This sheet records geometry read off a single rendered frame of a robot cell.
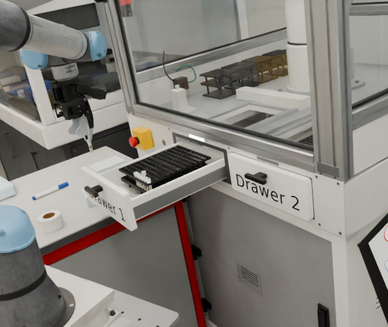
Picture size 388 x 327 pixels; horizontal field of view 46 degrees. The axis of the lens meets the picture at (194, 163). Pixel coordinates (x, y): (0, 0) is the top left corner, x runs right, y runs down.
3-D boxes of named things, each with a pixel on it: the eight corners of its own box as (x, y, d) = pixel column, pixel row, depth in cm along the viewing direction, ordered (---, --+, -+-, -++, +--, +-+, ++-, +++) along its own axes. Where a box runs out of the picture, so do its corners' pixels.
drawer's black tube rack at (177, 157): (151, 204, 129) (146, 184, 126) (122, 187, 143) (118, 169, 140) (213, 176, 139) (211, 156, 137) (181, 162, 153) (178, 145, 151)
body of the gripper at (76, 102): (57, 120, 143) (46, 82, 139) (80, 111, 149) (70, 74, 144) (70, 122, 138) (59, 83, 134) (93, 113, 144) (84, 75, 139)
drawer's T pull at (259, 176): (263, 185, 115) (263, 181, 114) (244, 178, 120) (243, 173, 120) (274, 180, 116) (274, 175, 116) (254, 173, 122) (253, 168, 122)
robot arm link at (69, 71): (67, 60, 143) (82, 60, 137) (71, 74, 144) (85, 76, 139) (45, 67, 138) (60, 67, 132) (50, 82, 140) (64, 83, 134)
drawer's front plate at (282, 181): (309, 222, 111) (305, 181, 107) (231, 189, 134) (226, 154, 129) (314, 218, 112) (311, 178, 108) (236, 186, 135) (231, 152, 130)
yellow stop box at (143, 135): (143, 152, 168) (138, 133, 165) (133, 148, 173) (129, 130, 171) (154, 147, 170) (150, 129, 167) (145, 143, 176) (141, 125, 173)
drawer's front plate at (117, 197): (132, 232, 120) (122, 194, 116) (88, 199, 143) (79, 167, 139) (137, 229, 121) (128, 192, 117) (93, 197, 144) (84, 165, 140)
